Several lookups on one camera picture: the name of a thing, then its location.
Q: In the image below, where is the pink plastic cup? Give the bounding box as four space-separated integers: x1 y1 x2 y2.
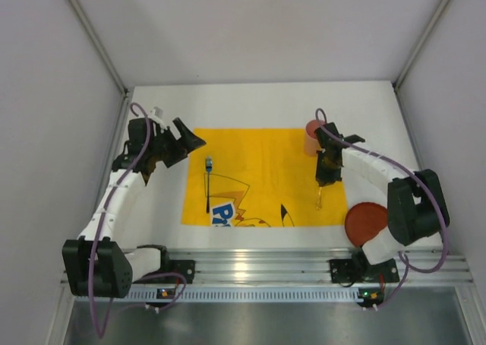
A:
304 119 325 157

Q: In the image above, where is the blue plastic fork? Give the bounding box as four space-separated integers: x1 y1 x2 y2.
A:
205 156 213 213

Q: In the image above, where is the gold metal spoon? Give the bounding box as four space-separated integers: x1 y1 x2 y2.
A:
315 185 323 210

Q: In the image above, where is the yellow Pikachu cloth placemat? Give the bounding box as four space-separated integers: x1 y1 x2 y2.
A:
181 128 348 228

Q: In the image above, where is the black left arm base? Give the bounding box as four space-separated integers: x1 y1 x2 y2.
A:
125 245 195 284

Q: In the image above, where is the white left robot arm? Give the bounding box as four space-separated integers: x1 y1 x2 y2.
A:
62 107 206 298

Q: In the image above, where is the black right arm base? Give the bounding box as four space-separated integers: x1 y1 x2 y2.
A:
329 252 400 287

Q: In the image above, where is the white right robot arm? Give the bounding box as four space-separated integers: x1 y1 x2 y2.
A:
315 122 450 273

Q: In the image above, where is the red round plate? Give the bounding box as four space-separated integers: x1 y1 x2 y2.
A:
344 202 387 248

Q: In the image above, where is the aluminium front rail frame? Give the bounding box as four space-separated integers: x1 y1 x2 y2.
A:
168 249 472 288

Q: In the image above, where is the perforated cable duct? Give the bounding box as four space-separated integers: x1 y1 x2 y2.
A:
113 286 383 303

